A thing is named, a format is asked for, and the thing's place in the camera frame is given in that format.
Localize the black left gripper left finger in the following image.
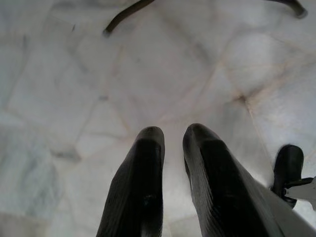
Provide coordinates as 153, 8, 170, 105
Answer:
96, 126, 165, 237

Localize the marble pattern folding table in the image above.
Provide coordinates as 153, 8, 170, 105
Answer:
103, 0, 307, 36

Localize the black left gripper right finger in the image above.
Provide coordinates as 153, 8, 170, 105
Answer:
182, 123, 284, 237

